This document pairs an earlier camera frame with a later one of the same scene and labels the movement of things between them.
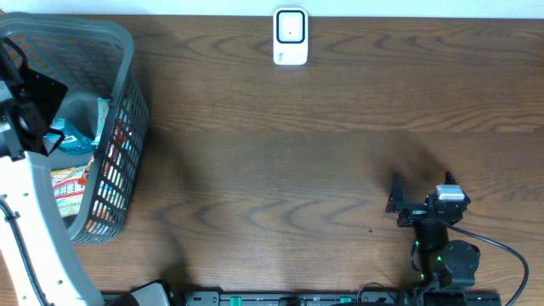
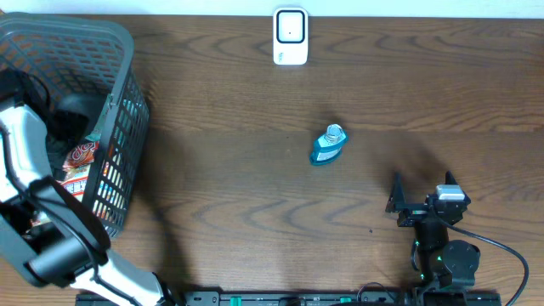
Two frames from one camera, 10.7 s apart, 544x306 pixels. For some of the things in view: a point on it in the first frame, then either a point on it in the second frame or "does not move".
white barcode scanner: x=291 y=36 does not move
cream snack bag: x=69 y=184 does not move
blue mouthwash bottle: x=73 y=142 to x=327 y=149
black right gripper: x=396 y=204 does not move
